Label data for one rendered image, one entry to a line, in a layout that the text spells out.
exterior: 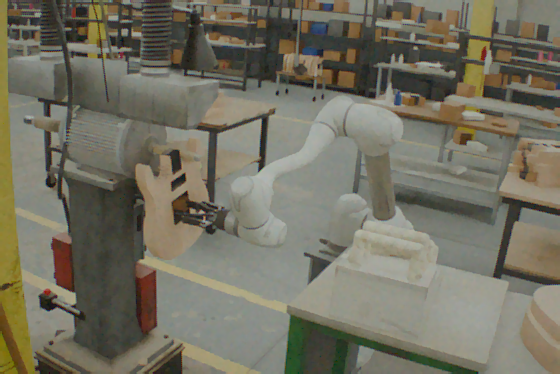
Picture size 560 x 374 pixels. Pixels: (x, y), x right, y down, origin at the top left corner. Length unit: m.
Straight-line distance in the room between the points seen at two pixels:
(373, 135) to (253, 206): 0.56
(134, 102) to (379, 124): 0.86
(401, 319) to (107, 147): 1.19
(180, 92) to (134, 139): 0.34
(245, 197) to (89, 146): 0.72
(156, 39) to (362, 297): 1.04
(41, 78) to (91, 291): 0.90
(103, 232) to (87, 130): 0.41
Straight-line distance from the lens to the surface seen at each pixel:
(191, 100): 1.81
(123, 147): 2.05
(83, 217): 2.34
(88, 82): 2.20
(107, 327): 2.50
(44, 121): 2.51
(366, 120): 2.07
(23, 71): 2.39
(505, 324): 1.92
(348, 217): 2.55
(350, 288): 1.64
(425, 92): 11.64
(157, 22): 1.90
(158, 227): 2.00
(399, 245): 1.56
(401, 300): 1.62
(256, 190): 1.74
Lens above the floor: 1.81
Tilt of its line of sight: 19 degrees down
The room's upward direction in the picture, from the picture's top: 5 degrees clockwise
